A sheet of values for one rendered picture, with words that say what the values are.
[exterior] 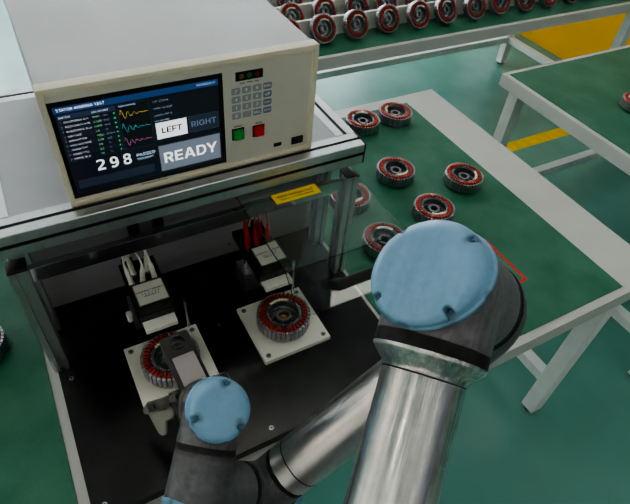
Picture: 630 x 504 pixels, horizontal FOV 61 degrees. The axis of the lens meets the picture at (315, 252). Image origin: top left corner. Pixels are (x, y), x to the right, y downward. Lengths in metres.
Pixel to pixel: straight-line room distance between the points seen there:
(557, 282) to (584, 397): 0.88
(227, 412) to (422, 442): 0.25
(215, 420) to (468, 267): 0.34
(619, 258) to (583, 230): 0.12
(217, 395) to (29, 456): 0.53
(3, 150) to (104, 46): 0.29
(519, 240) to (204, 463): 1.09
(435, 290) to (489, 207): 1.11
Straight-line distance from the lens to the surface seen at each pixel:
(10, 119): 1.20
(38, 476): 1.10
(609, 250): 1.64
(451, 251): 0.52
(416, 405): 0.52
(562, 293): 1.45
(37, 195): 0.99
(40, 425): 1.15
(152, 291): 1.05
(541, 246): 1.55
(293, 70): 0.94
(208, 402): 0.66
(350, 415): 0.71
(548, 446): 2.11
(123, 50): 0.92
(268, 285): 1.09
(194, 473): 0.69
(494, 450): 2.02
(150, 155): 0.92
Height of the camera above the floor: 1.71
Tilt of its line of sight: 45 degrees down
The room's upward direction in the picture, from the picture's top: 6 degrees clockwise
